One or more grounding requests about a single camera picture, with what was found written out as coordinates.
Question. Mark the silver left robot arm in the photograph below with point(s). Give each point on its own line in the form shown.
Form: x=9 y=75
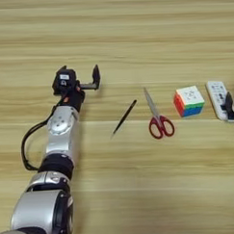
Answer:
x=60 y=140

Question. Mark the black pen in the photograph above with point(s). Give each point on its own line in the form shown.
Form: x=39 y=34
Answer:
x=124 y=117

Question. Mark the multicoloured puzzle cube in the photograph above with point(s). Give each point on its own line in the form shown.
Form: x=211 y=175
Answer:
x=189 y=101

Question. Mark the white remote control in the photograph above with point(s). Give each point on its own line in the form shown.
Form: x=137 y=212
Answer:
x=215 y=92

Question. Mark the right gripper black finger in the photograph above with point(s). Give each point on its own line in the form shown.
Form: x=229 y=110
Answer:
x=229 y=107

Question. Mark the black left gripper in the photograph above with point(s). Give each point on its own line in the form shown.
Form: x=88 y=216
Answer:
x=74 y=98

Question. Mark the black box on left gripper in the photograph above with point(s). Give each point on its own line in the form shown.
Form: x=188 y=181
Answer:
x=64 y=82

